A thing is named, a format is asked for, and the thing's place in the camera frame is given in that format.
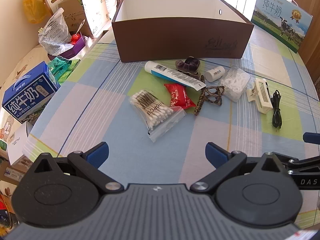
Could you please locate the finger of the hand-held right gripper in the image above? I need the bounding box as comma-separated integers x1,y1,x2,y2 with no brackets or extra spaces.
303,132,320,145
272,152,320,176

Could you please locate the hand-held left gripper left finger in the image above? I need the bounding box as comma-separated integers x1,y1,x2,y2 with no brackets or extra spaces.
34,142,124,194

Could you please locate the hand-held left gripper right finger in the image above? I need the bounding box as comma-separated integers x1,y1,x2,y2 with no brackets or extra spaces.
190,142,284,193

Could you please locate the red snack packet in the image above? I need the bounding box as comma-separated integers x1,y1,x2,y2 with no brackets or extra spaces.
164,83,197,110

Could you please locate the brown cardboard storage box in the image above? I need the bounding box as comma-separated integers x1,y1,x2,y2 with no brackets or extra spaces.
111,0,255,63

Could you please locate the checked cloth desktop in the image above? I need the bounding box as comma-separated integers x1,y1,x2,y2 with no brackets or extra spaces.
24,22,320,220

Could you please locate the leopard print hair claw clip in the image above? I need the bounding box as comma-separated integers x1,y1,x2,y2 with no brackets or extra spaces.
194,75,225,117

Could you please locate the cream hair claw clip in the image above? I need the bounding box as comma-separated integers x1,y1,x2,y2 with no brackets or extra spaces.
246,78,273,114

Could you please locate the bag of cotton swabs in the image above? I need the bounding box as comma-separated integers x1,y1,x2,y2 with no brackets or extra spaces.
129,89,187,143

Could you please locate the clear floss pick box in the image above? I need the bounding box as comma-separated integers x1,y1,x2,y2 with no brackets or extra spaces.
218,65,252,103

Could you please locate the small white pill bottle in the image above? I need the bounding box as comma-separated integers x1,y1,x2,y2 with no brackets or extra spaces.
205,65,225,82

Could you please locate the small white box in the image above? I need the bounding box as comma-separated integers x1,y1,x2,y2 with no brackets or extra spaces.
7,122,34,167

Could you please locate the white toothpaste tube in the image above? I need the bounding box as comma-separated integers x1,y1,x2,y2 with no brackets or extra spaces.
144,60,207,91

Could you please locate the blue milk carton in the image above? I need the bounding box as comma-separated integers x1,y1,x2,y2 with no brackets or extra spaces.
2,61,61,124

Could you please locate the brown velvet scrunchie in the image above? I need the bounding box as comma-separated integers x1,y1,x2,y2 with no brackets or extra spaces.
174,56,202,77

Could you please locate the pile of green tissue packets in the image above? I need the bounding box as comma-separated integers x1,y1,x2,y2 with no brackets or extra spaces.
47,56,81,86

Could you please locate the purple box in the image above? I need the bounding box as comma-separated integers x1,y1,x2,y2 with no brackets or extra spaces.
47,34,86,61

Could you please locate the milk carton with cow picture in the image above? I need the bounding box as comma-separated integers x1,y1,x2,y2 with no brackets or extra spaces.
251,0,313,54

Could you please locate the printed clear plastic bag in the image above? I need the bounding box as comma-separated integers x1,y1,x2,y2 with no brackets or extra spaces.
38,8,73,55

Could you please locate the metal spoon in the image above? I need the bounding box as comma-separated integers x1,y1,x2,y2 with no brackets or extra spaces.
74,19,86,37

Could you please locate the white printed paper box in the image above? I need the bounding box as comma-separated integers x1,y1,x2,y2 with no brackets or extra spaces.
80,0,111,37

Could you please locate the yellow plastic bag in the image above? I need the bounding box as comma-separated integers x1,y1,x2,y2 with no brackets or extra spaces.
23,0,55,24

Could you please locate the black cable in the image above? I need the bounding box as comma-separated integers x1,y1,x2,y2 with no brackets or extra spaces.
270,89,283,130

